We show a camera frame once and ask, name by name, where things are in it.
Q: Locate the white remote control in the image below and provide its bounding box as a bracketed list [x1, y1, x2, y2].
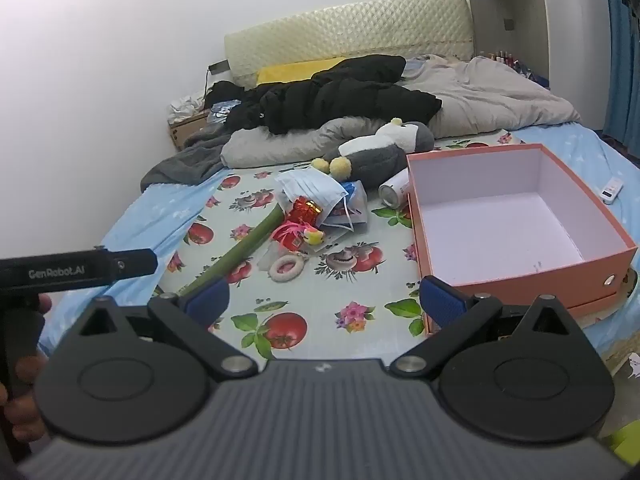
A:
[600, 178, 625, 204]

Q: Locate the cream quilted headboard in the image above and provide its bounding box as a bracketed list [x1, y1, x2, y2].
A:
[223, 0, 474, 91]

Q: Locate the white ring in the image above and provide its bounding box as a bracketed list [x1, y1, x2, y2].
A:
[268, 255, 305, 281]

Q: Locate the person's left hand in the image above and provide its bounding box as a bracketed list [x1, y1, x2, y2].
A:
[0, 295, 53, 443]

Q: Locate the pink cardboard box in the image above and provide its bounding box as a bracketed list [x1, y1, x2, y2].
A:
[405, 143, 639, 336]

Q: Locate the red gift ornament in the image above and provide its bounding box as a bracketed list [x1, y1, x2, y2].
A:
[286, 196, 323, 226]

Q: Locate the blue white printed bag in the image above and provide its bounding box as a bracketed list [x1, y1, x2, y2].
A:
[207, 100, 241, 126]

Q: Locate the brown cardboard box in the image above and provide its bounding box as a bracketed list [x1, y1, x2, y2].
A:
[167, 110, 216, 152]

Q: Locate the white wardrobe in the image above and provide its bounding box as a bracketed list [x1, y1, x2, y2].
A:
[462, 0, 613, 136]

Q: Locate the dark grey blanket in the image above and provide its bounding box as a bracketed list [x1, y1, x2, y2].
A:
[140, 130, 236, 192]

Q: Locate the black jacket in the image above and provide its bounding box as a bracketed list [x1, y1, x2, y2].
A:
[207, 55, 443, 135]

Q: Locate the pale blue printed pillow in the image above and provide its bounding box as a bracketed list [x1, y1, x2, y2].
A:
[400, 57, 426, 81]

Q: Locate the white crumpled cloth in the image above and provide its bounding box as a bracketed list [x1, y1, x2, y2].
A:
[169, 94, 207, 121]

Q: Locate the grey pillow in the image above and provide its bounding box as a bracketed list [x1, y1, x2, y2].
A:
[220, 116, 401, 168]

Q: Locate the blue curtain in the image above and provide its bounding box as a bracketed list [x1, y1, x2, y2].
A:
[600, 0, 640, 146]

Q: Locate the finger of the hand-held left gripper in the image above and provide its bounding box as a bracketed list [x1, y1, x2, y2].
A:
[107, 248, 159, 281]

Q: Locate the row of cosmetic bottles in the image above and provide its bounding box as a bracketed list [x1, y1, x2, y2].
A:
[477, 49, 551, 88]

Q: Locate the grey duvet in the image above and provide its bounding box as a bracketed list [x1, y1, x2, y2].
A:
[400, 55, 583, 138]

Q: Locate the lime green object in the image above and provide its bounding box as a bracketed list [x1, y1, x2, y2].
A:
[602, 417, 640, 466]

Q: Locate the light blue bed sheet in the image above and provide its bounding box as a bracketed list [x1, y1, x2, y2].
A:
[37, 122, 640, 361]

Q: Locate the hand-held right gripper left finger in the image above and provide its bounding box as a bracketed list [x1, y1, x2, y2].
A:
[55, 276, 260, 380]

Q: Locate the blue printed plastic packet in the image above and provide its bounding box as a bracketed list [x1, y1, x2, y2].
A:
[327, 180, 371, 233]

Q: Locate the pink yellow toy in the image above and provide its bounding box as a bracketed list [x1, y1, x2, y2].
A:
[272, 222, 325, 251]

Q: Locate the grey white penguin plush toy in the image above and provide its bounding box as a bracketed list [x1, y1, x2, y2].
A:
[312, 118, 435, 181]

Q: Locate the white spray can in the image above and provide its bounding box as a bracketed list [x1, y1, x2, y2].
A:
[378, 167, 412, 208]

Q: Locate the yellow pillow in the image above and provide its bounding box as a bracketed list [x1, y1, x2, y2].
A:
[255, 57, 361, 87]

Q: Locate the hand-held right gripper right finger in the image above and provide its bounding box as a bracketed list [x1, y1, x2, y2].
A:
[390, 276, 588, 377]

